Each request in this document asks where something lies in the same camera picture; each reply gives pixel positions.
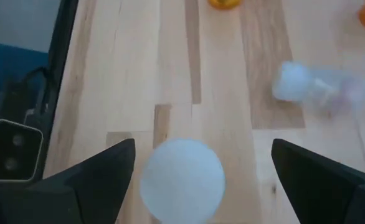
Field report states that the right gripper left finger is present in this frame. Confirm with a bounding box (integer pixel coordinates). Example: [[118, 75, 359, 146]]
[[0, 139, 136, 224]]

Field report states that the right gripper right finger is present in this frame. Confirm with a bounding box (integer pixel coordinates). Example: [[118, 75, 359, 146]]
[[271, 139, 365, 224]]

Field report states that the large white ball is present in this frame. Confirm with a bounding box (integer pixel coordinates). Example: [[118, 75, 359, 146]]
[[207, 0, 243, 10], [140, 138, 227, 224]]

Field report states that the small clear bottle cap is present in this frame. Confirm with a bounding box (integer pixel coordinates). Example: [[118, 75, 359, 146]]
[[271, 60, 365, 118]]

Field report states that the black aluminium table frame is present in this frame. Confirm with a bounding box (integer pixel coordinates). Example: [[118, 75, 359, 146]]
[[23, 0, 80, 181]]

